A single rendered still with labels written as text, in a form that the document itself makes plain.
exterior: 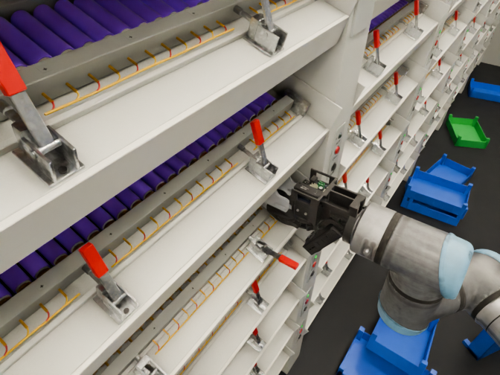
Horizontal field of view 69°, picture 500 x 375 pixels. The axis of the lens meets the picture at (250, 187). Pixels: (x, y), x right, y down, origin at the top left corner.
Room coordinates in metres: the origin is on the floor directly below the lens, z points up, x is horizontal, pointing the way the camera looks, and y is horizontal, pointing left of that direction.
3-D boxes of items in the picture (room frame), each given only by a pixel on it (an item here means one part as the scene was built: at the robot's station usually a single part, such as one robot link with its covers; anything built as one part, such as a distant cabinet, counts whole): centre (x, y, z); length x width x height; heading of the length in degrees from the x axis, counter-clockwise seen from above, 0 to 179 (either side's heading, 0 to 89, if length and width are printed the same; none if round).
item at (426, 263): (0.34, -0.27, 1.02); 0.12 x 0.09 x 0.10; 54
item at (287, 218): (0.46, -0.07, 1.00); 0.09 x 0.05 x 0.02; 59
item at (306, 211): (0.44, -0.13, 1.03); 0.12 x 0.08 x 0.09; 54
